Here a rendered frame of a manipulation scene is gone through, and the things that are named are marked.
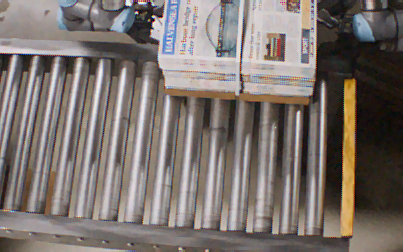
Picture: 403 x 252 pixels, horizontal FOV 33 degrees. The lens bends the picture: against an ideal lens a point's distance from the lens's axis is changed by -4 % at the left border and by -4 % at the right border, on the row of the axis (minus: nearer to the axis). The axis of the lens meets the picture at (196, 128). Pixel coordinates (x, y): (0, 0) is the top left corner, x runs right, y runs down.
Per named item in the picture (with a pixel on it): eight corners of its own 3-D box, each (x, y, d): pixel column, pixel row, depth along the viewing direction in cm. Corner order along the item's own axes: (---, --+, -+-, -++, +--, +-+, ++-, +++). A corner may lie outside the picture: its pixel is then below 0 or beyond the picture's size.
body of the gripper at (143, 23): (150, 23, 190) (106, 21, 191) (153, 38, 198) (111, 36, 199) (154, -1, 193) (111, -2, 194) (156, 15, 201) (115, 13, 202)
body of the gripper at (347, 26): (338, 11, 190) (380, 15, 189) (334, 27, 198) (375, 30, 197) (338, 36, 187) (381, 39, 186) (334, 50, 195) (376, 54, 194)
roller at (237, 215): (260, 68, 193) (249, 61, 190) (249, 238, 176) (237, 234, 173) (246, 72, 197) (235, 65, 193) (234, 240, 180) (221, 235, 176)
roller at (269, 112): (283, 71, 194) (277, 63, 190) (274, 240, 177) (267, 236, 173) (266, 73, 196) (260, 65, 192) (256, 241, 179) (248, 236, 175)
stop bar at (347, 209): (355, 80, 188) (356, 77, 186) (352, 239, 172) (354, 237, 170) (343, 79, 188) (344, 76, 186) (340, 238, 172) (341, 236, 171)
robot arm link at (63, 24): (53, 21, 193) (59, 35, 201) (91, 22, 192) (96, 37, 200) (58, -3, 196) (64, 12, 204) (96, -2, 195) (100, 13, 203)
